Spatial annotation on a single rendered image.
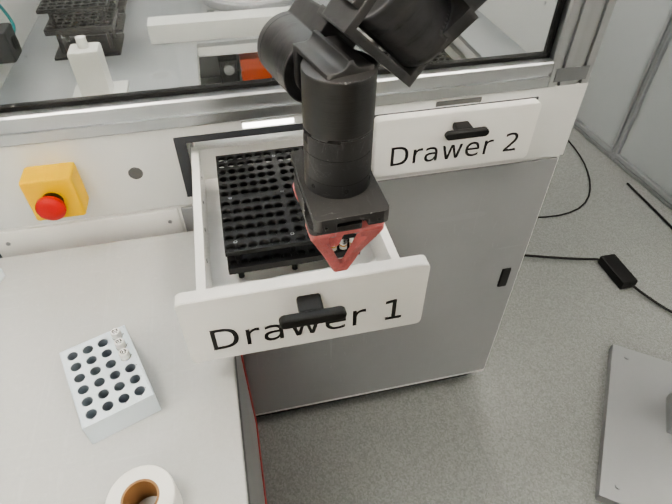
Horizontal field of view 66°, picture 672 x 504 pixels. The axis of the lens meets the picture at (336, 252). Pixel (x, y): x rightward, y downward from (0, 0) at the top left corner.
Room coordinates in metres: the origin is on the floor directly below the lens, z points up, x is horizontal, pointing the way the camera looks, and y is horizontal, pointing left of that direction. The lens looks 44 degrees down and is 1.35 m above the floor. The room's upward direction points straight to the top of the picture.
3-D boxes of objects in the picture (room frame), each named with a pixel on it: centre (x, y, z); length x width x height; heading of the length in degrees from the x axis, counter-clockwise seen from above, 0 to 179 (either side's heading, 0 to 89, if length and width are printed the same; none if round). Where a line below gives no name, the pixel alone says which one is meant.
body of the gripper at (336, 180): (0.37, 0.00, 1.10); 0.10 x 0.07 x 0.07; 15
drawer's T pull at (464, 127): (0.75, -0.21, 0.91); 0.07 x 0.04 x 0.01; 103
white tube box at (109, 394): (0.36, 0.29, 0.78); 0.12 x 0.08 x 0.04; 32
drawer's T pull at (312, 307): (0.37, 0.03, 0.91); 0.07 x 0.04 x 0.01; 103
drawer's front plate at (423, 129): (0.78, -0.20, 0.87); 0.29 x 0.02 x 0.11; 103
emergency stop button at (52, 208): (0.59, 0.41, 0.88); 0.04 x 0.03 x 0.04; 103
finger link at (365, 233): (0.37, 0.00, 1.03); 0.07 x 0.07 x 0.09; 15
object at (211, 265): (0.60, 0.08, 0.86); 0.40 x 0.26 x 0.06; 13
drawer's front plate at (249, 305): (0.40, 0.03, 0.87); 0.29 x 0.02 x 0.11; 103
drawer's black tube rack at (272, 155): (0.59, 0.08, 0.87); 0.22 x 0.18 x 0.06; 13
